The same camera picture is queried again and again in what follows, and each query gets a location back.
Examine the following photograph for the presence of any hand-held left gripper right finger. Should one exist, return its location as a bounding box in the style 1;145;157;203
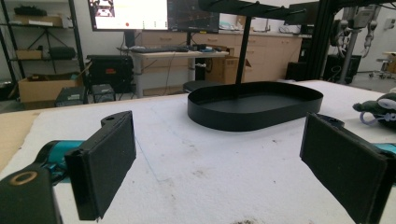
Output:
299;112;396;224

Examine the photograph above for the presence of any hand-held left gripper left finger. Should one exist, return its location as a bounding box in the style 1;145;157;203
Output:
64;110;137;222

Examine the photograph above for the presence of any dark green plush toy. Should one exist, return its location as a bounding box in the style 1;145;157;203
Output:
352;91;396;129

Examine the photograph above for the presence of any small black device box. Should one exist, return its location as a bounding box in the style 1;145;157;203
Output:
91;83;117;104

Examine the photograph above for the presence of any black device with white label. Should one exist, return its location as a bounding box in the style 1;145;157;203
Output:
54;86;87;108

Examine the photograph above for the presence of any black equipment case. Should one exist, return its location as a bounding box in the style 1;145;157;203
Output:
86;54;134;94

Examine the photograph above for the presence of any large open cardboard box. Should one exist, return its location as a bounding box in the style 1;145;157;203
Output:
17;74;83;104

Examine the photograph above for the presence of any white foam mat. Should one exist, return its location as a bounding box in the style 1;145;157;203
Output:
0;79;396;224

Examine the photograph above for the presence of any wheeled stool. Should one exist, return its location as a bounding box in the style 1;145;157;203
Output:
369;57;396;79

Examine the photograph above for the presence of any black computer tower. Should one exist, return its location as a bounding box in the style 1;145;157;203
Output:
285;61;308;81

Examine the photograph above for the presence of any black hook stand with tray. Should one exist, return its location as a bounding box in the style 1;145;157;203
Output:
187;0;324;133

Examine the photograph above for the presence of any white robot on stand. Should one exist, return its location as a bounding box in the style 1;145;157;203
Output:
330;5;383;85

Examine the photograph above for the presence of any black round stool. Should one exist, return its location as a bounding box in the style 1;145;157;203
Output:
182;79;222;93

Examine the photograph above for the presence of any black metal shelf rack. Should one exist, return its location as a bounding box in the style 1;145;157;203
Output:
0;0;89;105

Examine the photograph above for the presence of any black keyboard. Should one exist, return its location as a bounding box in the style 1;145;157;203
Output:
128;45;190;54

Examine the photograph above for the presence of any light wooden desk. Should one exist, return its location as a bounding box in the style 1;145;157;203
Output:
130;49;230;98

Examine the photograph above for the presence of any light wooden cabinet row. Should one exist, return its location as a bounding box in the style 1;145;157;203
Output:
135;29;304;84

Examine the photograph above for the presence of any cardboard box under desk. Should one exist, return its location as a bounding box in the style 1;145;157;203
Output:
205;56;252;85

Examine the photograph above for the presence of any bright computer monitor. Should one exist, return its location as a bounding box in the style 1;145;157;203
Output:
88;0;169;33

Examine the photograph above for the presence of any dark computer monitor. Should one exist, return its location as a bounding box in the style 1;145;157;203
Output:
166;0;220;35

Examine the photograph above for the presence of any black metal frame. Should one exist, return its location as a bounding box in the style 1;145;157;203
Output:
305;0;396;81

